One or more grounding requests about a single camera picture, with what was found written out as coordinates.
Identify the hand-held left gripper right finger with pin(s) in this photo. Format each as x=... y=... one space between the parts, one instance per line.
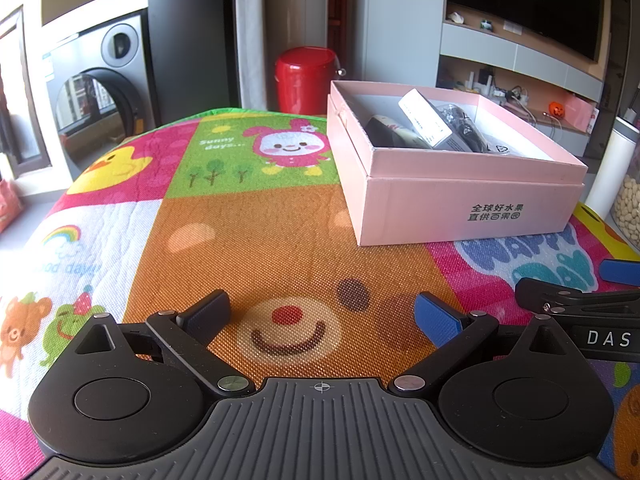
x=437 y=317

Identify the white barcode labelled box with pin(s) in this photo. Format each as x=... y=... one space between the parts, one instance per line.
x=422 y=115

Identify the pink cardboard box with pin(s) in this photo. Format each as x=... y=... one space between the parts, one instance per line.
x=425 y=195

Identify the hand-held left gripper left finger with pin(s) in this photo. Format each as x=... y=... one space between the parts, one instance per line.
x=207 y=312

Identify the black and cream pouch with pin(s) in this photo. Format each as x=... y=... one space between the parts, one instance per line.
x=395 y=132

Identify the red plastic bag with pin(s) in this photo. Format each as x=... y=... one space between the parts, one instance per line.
x=10 y=205

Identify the red bin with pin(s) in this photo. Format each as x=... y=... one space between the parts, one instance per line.
x=305 y=82

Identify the orange pumpkin toy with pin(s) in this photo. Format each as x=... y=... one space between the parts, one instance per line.
x=556 y=109

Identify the white cylinder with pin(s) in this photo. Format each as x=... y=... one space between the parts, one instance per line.
x=617 y=165

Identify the black tall cabinet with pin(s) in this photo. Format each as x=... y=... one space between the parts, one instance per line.
x=192 y=35

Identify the colourful cartoon play mat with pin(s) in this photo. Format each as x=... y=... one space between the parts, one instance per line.
x=225 y=220

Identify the white shelf unit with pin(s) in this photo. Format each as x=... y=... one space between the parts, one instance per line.
x=500 y=52

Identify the pink box on shelf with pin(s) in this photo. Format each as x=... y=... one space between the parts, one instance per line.
x=580 y=112

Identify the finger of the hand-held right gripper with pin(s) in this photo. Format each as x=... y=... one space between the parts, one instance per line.
x=575 y=296
x=622 y=271

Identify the small green toy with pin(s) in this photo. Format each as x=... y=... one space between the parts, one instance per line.
x=487 y=24

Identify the silver washing machine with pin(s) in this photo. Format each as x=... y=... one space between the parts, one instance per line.
x=95 y=90

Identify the glass jar of beans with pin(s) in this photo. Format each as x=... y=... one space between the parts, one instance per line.
x=629 y=210

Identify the black item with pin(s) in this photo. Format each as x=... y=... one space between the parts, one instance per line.
x=465 y=130

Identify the black television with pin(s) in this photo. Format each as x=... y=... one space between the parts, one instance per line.
x=525 y=0

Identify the small white figurine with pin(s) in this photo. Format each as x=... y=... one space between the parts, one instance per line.
x=455 y=17

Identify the flat white remote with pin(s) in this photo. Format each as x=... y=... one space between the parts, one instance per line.
x=513 y=28

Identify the clear plastic bag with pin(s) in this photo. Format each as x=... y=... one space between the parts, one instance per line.
x=515 y=147

